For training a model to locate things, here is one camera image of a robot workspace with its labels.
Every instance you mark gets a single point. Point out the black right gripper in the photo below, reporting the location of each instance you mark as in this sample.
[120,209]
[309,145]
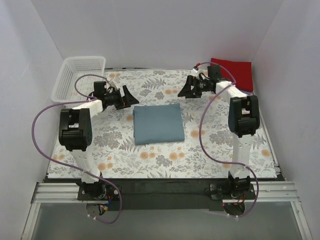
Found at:
[193,86]

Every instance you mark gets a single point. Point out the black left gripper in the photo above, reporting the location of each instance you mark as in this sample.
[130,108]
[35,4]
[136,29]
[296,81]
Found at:
[121,99]

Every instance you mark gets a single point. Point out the blue-grey t shirt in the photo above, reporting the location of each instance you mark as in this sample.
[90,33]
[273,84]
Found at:
[158,124]

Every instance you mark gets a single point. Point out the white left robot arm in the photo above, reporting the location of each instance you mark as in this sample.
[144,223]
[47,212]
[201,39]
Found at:
[76,133]

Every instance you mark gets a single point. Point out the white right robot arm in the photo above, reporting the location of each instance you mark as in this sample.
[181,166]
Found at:
[243,122]

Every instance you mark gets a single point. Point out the white plastic mesh basket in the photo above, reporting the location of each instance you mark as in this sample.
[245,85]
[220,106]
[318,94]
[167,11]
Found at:
[76,78]

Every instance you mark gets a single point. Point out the folded red t shirt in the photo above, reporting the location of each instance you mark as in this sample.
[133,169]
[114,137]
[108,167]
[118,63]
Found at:
[240,70]

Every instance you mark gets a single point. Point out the folded lilac t shirt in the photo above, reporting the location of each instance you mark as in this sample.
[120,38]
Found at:
[247,93]

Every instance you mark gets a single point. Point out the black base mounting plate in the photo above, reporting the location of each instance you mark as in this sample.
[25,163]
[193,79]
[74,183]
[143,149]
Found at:
[179,194]

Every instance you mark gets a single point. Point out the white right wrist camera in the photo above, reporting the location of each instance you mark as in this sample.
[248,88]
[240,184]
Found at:
[198,73]

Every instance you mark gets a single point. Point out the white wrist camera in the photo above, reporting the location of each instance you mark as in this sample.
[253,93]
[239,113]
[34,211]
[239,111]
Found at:
[114,83]
[198,73]

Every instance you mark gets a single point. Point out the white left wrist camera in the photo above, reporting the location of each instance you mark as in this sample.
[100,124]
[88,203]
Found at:
[114,83]

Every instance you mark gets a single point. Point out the aluminium extrusion rail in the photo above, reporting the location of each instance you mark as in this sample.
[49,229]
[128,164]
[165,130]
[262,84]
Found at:
[56,214]

